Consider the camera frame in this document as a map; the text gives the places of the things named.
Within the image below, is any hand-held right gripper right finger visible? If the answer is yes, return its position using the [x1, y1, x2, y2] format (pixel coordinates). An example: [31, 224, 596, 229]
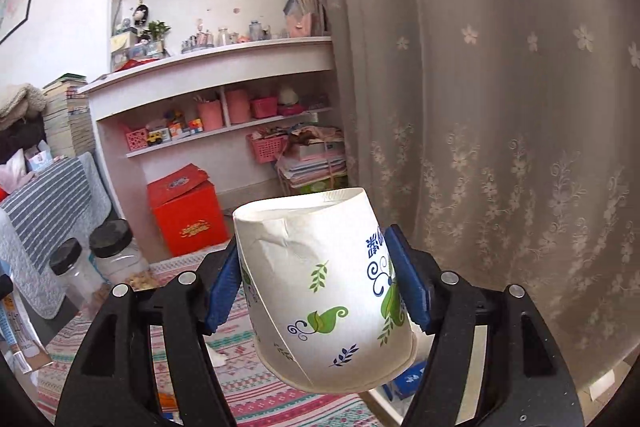
[382, 224, 586, 427]

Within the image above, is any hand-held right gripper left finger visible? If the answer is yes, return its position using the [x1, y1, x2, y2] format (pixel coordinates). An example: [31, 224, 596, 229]
[55, 239, 243, 427]

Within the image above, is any white leaf-print paper cup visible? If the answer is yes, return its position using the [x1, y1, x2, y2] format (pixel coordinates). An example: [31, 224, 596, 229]
[232, 187, 418, 394]

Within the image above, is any red cardboard box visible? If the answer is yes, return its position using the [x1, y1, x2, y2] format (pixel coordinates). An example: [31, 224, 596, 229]
[146, 163, 231, 258]

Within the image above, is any patterned tablecloth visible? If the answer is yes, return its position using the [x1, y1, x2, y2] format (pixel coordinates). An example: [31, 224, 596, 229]
[37, 252, 396, 427]

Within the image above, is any blue snack packet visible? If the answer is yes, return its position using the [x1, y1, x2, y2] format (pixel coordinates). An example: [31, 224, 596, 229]
[382, 359, 428, 400]

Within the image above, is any plastic jar black lid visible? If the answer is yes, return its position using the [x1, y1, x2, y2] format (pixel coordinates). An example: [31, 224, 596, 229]
[89, 219, 151, 290]
[49, 238, 108, 313]

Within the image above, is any pink plastic basket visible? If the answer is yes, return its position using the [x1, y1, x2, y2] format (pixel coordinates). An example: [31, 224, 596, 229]
[246, 133, 287, 165]

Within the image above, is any pink lattice box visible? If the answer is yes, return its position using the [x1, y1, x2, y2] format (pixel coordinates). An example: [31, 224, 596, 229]
[125, 128, 148, 152]

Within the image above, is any pink pen holder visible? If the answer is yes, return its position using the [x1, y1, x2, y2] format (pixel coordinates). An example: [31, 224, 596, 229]
[196, 99, 224, 132]

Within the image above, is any floral lace curtain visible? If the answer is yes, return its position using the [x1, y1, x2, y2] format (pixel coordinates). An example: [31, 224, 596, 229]
[295, 0, 640, 388]

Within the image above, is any pink storage container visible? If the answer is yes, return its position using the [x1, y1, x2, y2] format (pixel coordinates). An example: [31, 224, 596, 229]
[225, 88, 252, 125]

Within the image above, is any small pink basket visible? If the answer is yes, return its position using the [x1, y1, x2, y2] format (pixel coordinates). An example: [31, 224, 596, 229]
[250, 96, 278, 118]

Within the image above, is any grey sofa striped cover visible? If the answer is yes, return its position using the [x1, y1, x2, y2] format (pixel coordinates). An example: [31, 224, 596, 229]
[0, 152, 112, 320]

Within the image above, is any printed cardboard packet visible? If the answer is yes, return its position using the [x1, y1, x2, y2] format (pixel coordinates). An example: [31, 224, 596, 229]
[0, 277, 53, 373]

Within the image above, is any white bookshelf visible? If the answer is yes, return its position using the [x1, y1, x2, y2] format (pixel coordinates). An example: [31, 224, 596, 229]
[80, 0, 351, 268]

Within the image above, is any tall stack of books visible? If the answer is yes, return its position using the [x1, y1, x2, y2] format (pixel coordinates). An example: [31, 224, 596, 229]
[42, 74, 98, 160]

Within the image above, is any light pink garment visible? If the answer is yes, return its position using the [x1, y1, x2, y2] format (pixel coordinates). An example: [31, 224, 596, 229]
[0, 149, 37, 194]

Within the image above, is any dark clothes pile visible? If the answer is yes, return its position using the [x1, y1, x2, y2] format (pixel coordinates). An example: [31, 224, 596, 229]
[0, 109, 48, 160]

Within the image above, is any cream fleece blanket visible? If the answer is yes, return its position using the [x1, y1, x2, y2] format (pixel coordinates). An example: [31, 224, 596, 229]
[0, 83, 46, 118]

